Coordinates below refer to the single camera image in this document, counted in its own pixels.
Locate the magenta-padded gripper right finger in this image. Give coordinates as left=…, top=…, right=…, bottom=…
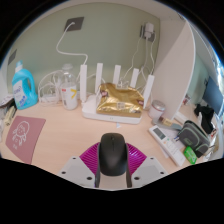
left=125, top=143, right=169, bottom=188

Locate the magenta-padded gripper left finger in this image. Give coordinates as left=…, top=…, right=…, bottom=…
left=57, top=142, right=101, bottom=188

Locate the black computer mouse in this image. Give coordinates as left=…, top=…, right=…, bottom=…
left=98, top=132, right=128, bottom=177

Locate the pink printed mouse pad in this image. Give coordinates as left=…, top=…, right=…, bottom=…
left=4, top=115, right=47, bottom=165

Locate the white remote control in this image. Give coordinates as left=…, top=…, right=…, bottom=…
left=148, top=124, right=186, bottom=167

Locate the white router with antennas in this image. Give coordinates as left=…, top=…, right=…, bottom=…
left=79, top=62, right=156, bottom=125

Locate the small lidded jar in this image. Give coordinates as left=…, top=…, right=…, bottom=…
left=147, top=99, right=166, bottom=120

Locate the small green container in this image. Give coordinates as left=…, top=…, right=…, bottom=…
left=183, top=145, right=198, bottom=165

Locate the gold foil bag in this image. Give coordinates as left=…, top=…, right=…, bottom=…
left=96, top=82, right=145, bottom=118

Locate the clear plastic bottle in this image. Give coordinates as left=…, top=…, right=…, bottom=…
left=60, top=63, right=79, bottom=111

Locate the white power strip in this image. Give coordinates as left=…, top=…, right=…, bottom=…
left=39, top=94, right=61, bottom=104

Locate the black bag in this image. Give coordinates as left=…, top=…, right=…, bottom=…
left=193, top=103, right=216, bottom=134

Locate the small beige box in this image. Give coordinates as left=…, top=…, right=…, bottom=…
left=3, top=105, right=17, bottom=127

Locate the blue detergent bottle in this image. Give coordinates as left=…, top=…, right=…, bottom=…
left=11, top=60, right=39, bottom=110

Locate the dark computer monitor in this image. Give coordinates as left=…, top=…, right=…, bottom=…
left=202, top=75, right=224, bottom=116

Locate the stack of books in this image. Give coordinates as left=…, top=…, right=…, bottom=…
left=0, top=94, right=14, bottom=108

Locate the white wall cable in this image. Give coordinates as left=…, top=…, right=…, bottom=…
left=55, top=22, right=89, bottom=81

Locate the grey blank wall plate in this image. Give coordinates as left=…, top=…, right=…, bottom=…
left=7, top=49, right=18, bottom=66

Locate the white wall charger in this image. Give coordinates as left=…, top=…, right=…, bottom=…
left=139, top=21, right=157, bottom=43

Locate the grey wall socket plate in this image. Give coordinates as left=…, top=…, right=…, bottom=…
left=63, top=16, right=85, bottom=33

